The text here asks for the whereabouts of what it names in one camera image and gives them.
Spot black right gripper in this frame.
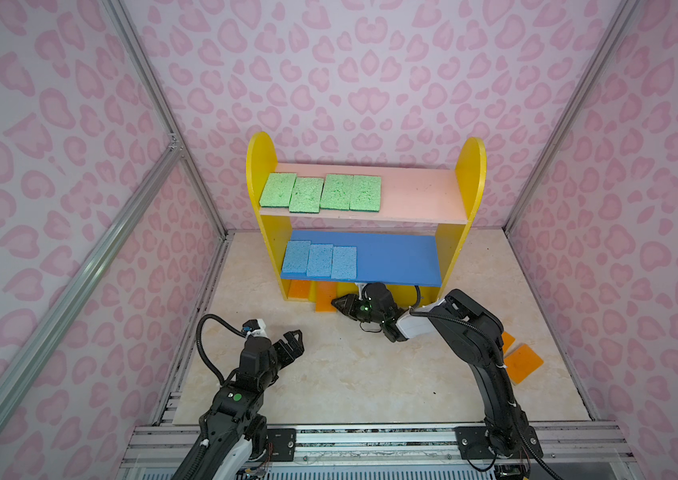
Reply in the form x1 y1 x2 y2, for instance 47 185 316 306
330 294 386 325

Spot orange sponge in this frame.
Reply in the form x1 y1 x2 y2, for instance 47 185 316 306
315 282 338 313
501 332 516 355
287 280 312 301
504 344 544 385

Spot blue sponge front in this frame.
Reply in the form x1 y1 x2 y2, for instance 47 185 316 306
331 246 357 281

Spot blue sponge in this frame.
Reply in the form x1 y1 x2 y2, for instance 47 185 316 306
331 246 357 281
306 243 334 279
281 240 311 275

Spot green sponge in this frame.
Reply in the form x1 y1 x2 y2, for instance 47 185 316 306
288 177 324 214
320 174 354 211
259 172 297 208
350 175 382 212

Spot green sponge bottom front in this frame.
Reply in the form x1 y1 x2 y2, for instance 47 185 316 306
288 177 324 214

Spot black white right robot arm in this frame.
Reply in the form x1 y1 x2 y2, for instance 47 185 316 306
331 282 543 461

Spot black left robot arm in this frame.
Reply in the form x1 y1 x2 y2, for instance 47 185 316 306
173 325 304 479

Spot yellow shelf with coloured boards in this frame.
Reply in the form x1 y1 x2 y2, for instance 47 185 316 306
246 133 487 301

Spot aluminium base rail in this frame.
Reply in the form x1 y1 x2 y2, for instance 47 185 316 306
116 422 646 480

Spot left aluminium frame bars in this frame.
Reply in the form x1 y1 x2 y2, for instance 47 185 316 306
0 0 233 480

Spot right aluminium frame bar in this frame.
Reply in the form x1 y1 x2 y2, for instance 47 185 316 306
502 0 644 236

